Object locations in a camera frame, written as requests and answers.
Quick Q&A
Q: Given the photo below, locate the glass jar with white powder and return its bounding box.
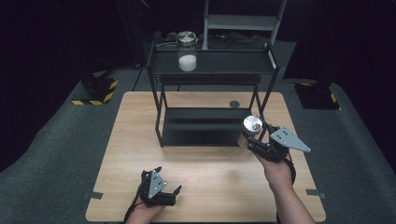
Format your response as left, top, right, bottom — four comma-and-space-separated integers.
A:
176, 30, 199, 73

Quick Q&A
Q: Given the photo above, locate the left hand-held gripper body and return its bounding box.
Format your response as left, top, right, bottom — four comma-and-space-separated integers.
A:
138, 169, 178, 207

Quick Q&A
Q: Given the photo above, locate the black metal two-tier shelf rack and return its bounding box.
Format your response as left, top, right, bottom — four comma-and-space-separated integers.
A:
146, 40, 281, 148

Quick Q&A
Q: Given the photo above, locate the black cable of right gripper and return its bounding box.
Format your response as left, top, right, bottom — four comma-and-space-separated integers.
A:
281, 156, 297, 185

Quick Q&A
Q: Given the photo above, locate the black yellow striped stand base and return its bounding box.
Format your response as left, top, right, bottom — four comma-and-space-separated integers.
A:
70, 69, 120, 106
293, 81, 341, 111

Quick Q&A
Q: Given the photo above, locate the grey tape strip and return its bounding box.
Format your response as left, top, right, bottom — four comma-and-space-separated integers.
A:
305, 188, 327, 200
82, 190, 104, 201

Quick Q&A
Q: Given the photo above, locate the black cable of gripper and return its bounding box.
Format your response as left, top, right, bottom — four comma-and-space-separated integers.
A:
123, 191, 142, 224
281, 156, 297, 185

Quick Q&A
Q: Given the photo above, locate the person's right hand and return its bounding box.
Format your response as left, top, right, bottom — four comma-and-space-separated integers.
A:
254, 152, 296, 191

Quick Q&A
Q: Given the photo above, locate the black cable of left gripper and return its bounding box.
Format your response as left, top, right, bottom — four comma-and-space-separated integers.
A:
123, 191, 142, 224

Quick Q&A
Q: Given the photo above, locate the glass jar with brown powder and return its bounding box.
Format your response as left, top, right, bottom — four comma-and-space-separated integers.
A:
237, 115, 264, 149

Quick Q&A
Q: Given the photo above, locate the grey metal stand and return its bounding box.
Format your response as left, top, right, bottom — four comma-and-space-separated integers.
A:
201, 0, 288, 50

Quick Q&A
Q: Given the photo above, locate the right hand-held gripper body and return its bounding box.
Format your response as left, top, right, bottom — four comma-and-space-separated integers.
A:
253, 126, 312, 163

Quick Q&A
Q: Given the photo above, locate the person's left hand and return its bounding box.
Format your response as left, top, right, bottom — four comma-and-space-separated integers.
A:
130, 199, 166, 219

